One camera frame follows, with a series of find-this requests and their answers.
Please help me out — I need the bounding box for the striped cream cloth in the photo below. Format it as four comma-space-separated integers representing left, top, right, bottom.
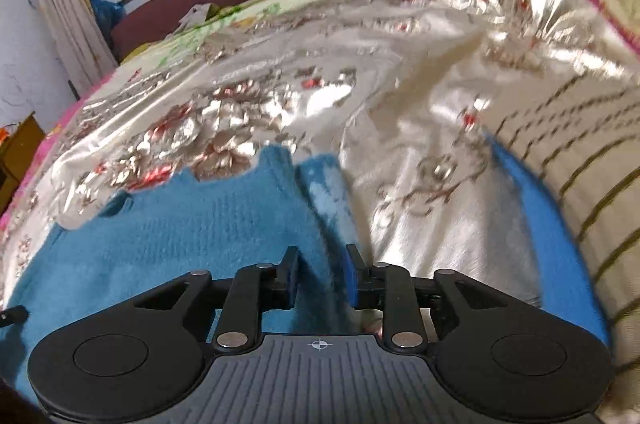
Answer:
480, 76, 640, 423

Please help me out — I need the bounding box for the white item on bed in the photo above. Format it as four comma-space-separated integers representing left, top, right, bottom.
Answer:
174, 3, 210, 35

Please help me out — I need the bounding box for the blue cloth strip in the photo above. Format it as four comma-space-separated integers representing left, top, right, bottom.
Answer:
491, 141, 611, 345

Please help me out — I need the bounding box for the shiny floral satin quilt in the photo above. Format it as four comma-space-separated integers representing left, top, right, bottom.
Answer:
1, 0, 639, 301

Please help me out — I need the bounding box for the teal fleece sweater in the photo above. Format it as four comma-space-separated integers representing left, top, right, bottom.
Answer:
1, 145, 358, 396

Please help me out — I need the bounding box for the wooden side cabinet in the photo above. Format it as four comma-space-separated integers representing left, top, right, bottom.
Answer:
0, 113, 46, 214

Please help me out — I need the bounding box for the blue plastic bag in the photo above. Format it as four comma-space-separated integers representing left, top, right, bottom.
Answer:
90, 0, 126, 49

